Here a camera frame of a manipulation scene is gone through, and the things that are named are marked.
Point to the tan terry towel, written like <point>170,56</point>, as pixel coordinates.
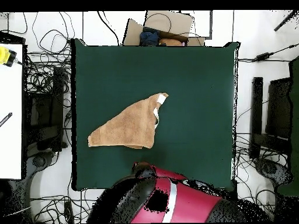
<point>133,126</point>

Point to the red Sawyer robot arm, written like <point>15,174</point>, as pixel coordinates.
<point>191,205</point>

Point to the orange cloth item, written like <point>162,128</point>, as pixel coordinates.
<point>170,42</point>

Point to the black power strip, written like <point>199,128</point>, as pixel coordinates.
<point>69,212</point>

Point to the dark green table cloth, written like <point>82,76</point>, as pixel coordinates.
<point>105,70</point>

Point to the black equipment box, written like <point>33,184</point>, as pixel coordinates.
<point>44,116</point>

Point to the dark blue garment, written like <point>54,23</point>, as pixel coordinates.
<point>149,37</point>

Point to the white side table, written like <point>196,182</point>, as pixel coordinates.
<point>10,140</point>

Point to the black marker pen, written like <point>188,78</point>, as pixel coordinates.
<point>5,119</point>

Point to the brown cardboard box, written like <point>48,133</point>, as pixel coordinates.
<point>177,22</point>

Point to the dark green fabric cover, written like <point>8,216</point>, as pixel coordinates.
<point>294,116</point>

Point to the black power adapter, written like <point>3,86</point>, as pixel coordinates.
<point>264,56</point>

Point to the yellow and black tool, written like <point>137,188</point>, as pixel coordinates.
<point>4,56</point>

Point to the black rod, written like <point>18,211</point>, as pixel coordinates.
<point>285,21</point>

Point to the black pedestal caster foot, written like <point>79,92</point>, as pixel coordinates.
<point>38,161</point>
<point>269,168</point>

